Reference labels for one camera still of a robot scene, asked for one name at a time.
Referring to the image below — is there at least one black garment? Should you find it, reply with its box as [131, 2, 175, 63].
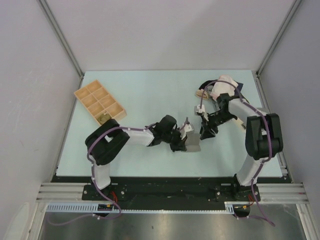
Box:
[198, 79, 217, 90]

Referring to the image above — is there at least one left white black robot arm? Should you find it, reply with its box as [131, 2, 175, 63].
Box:
[85, 115, 194, 200]

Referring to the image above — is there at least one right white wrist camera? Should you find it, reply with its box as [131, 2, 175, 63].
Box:
[194, 104, 208, 120]

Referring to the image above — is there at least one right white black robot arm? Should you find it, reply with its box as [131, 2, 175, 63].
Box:
[194, 93, 284, 201]

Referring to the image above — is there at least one pink white garment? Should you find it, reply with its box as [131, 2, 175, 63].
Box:
[210, 75, 239, 101]

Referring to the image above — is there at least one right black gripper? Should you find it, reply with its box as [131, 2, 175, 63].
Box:
[199, 111, 236, 141]

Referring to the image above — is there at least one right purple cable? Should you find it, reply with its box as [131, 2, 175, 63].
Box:
[198, 80, 276, 227]

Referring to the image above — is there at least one dark olive garment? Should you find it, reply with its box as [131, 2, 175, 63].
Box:
[238, 93, 250, 104]

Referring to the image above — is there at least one cream beige garment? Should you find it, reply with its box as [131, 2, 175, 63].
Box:
[231, 118, 246, 130]

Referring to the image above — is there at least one navy blue garment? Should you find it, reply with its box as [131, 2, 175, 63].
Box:
[237, 82, 244, 92]

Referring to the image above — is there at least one beige rolled garment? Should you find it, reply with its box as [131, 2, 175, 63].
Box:
[195, 89, 210, 101]

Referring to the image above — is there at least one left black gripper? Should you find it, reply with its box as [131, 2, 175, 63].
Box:
[161, 127, 187, 152]

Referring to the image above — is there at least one olive rolled garment in tray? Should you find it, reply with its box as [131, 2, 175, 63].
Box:
[97, 113, 112, 125]

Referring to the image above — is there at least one wooden compartment tray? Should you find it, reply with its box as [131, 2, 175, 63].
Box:
[74, 79, 127, 126]

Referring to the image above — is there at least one grey underwear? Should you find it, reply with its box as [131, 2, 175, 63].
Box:
[184, 133, 201, 153]

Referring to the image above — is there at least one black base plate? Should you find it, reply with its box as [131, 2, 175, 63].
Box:
[51, 175, 292, 202]

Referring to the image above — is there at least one white slotted cable duct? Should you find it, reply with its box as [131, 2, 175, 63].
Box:
[45, 202, 251, 215]

